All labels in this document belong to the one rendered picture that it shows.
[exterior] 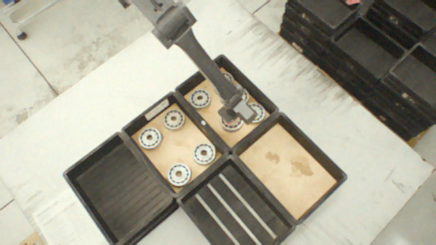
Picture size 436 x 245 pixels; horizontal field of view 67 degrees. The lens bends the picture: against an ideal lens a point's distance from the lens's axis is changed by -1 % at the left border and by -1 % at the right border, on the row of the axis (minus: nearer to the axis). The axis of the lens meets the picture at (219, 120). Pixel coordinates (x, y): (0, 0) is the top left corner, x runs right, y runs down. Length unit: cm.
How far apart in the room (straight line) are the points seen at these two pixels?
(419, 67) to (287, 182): 126
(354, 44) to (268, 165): 125
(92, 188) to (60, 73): 154
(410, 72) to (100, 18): 241
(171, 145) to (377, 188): 99
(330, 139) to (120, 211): 105
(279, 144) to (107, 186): 79
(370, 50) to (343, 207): 119
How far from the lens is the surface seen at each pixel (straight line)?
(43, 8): 323
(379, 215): 175
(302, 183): 153
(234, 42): 195
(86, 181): 162
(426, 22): 264
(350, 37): 251
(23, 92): 303
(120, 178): 157
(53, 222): 179
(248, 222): 148
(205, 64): 97
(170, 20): 85
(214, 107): 161
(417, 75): 238
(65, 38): 314
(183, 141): 156
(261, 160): 153
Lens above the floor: 230
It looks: 68 degrees down
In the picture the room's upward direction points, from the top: 4 degrees counter-clockwise
